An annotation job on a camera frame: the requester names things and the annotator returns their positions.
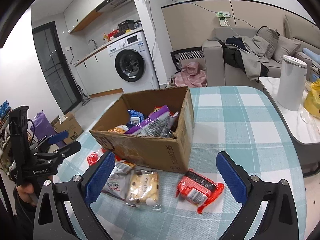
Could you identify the beige cookie bread packet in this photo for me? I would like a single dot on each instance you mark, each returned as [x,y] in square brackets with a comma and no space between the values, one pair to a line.
[143,189]

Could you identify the white noodle snack bag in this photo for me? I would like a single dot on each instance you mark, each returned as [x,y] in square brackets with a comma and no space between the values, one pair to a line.
[121,129]

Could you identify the black rice cooker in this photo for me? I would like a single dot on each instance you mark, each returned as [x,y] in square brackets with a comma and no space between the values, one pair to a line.
[126,25]

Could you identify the shoe rack with shoes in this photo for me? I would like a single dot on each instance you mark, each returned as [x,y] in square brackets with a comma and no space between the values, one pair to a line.
[6,152]

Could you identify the black glass door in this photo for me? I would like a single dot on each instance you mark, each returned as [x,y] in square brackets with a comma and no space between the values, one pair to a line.
[55,68]

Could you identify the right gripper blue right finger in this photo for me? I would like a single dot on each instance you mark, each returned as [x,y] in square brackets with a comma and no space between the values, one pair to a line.
[235,177]

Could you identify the red barcode snack packet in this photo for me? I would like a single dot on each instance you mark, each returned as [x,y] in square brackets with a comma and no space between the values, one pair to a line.
[198,190]

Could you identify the person's left hand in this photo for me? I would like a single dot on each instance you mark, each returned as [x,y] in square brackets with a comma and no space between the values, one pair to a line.
[25,191]

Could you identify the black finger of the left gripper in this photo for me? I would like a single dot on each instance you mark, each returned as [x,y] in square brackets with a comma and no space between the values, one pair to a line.
[66,151]

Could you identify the range hood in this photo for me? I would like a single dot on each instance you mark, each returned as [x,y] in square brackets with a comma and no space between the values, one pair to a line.
[111,5]

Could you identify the white cylindrical trash bin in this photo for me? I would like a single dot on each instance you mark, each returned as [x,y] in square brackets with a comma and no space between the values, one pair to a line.
[292,82]

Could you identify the white power strip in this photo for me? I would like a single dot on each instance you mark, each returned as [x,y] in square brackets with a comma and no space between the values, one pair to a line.
[222,16]

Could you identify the grey sofa cushion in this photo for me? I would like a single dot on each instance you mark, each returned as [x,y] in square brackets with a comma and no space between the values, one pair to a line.
[285,46]

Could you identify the pile of clothes on sofa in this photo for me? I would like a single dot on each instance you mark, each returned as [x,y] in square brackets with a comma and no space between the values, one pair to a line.
[247,54]

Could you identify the white front-load washing machine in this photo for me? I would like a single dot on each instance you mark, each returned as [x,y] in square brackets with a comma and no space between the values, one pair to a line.
[133,63]

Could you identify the red white balloon candy packet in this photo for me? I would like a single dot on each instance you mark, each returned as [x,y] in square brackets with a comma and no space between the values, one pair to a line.
[94,156]

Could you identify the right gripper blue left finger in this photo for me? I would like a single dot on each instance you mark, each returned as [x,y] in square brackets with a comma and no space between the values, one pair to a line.
[96,177]

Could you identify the purple white snack bag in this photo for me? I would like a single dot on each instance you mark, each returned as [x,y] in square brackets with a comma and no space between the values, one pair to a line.
[158,123]

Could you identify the yellow plastic bag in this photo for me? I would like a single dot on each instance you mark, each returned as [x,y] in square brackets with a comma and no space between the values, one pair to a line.
[312,101]

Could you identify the white korean snack packet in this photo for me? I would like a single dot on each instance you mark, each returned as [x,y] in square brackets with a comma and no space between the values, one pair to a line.
[118,181]

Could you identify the purple plastic bag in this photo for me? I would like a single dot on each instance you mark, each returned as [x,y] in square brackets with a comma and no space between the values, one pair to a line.
[41,126]

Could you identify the white marble side table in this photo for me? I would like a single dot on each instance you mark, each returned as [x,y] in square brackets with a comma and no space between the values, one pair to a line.
[300,124]

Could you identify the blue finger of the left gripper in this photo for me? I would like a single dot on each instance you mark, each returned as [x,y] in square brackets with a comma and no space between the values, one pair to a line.
[58,138]

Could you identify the white kitchen cabinets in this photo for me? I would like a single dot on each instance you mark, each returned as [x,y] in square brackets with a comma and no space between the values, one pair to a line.
[81,13]

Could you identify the black patterned basket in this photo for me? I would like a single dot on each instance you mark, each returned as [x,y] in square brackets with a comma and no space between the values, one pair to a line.
[192,53]

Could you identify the SF Express cardboard box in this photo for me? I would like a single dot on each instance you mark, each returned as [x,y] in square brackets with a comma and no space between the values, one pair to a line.
[168,154]

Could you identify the pink cloth on floor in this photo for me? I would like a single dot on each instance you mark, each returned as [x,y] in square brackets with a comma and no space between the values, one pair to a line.
[192,75]

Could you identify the small cardboard box on floor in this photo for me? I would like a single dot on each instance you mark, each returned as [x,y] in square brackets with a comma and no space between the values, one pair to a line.
[67,123]

